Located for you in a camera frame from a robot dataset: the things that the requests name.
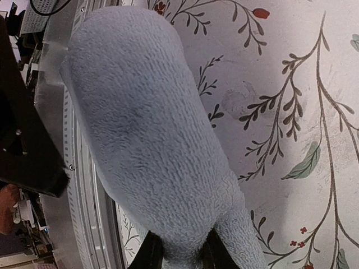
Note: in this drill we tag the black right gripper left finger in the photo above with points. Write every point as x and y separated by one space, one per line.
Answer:
150 254

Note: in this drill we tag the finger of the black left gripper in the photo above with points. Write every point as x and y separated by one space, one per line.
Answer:
29 158

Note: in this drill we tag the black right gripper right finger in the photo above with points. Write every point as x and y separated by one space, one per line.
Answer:
215 255

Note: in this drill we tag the light blue towel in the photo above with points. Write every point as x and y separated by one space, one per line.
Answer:
155 151

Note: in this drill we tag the aluminium front rail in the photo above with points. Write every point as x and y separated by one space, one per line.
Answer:
82 223

